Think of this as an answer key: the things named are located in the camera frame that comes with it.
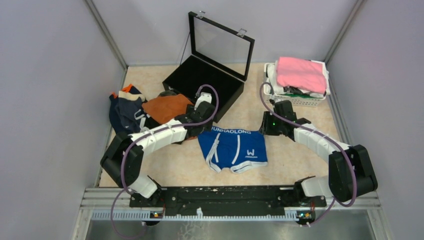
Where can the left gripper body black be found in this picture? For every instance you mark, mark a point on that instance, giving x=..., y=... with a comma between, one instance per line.
x=206, y=127

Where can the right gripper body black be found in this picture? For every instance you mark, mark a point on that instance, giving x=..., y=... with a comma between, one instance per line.
x=272, y=124

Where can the orange underwear cream waistband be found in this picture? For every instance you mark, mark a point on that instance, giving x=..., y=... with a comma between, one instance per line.
x=164, y=108

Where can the olive grey underwear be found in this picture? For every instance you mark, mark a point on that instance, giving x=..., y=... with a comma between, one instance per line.
x=167, y=93

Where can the royal blue underwear white trim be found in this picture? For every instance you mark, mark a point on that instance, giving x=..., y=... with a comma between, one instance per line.
x=238, y=150

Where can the black underwear white trim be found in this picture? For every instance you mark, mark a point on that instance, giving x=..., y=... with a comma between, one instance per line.
x=147, y=124

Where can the black display case glass lid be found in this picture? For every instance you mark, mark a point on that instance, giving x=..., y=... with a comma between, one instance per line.
x=219, y=56

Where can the dark blue underwear cream waistband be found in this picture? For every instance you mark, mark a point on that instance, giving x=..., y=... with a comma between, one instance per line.
x=133, y=96

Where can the navy underwear orange waistband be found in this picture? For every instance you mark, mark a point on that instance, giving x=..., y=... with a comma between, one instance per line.
x=116, y=119

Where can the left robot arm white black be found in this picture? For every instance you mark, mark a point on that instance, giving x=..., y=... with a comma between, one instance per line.
x=123, y=158

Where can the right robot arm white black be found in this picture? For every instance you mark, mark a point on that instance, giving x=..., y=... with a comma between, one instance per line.
x=350, y=170

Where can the white cloths in basket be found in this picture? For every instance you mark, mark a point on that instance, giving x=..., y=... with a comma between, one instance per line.
x=271, y=77

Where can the white plastic basket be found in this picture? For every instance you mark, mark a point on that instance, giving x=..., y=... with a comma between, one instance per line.
x=295, y=100

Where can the pink folded cloth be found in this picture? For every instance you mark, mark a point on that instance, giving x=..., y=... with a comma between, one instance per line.
x=302, y=74

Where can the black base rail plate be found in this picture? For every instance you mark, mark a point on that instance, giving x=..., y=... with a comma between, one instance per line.
x=227, y=201

